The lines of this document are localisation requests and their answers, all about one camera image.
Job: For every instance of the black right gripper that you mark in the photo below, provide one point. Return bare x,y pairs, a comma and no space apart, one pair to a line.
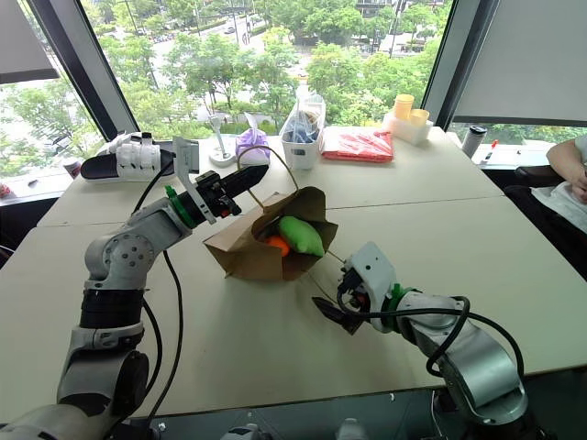
351,286

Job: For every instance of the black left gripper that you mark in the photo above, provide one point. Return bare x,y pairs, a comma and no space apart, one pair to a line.
215,194

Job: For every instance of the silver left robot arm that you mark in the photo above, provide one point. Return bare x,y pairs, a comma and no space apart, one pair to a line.
114,256

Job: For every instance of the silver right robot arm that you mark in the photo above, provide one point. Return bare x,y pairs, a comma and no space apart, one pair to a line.
477,362

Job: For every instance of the bystander bare forearm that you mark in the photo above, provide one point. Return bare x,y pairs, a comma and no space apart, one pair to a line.
566,156

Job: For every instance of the orange plush toy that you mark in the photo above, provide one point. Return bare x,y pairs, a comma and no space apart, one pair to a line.
280,244

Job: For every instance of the brown paper bag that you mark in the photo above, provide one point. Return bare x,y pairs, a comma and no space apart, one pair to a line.
247,256

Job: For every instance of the green plush toy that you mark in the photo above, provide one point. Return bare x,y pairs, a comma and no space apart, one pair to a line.
300,234

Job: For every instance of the bystander hand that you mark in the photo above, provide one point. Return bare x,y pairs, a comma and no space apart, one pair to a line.
581,183

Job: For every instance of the purple tissue pack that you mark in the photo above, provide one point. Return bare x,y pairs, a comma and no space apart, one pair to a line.
251,144

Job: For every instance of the white stand with round base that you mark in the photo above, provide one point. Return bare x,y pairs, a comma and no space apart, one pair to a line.
221,149

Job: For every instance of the white plastic storage bin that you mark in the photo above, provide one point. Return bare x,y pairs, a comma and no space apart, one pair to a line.
300,151

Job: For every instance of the blue items in bin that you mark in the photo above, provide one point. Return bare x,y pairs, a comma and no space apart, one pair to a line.
298,128

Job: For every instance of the black and white slipper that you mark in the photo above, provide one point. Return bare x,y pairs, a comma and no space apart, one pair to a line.
133,160

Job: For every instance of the white rounded robot body part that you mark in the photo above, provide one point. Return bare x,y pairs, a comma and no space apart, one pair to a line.
351,430
244,433

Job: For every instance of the red folded plastic sheet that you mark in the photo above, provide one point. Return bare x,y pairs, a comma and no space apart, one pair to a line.
357,144

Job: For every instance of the white rectangular cup holder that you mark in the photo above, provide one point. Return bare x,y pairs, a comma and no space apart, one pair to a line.
406,130

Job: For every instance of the red and white cup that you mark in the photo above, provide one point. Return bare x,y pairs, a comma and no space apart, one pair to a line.
72,167

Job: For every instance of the tall yellow cup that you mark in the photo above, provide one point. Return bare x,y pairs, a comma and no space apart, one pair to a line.
404,105

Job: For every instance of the short yellow cup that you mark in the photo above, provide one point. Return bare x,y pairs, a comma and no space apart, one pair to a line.
419,117

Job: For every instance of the silver tumbler with black lid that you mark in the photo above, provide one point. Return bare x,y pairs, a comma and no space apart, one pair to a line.
473,139

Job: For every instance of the black chair armrest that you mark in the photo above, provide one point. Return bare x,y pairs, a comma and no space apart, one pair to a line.
534,173

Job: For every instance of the bystander white shirt torso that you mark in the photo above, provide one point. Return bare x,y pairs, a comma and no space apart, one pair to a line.
561,201

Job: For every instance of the grey roller blind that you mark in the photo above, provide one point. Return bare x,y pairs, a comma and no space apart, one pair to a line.
527,55
23,36

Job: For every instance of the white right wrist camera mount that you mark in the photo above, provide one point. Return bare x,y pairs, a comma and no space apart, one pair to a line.
373,270

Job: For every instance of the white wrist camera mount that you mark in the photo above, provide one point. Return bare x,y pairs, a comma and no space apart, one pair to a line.
185,156
373,270

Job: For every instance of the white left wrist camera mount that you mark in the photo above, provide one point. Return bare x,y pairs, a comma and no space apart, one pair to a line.
185,156

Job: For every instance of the dark window frame pillar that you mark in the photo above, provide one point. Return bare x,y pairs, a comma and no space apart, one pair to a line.
451,59
82,59

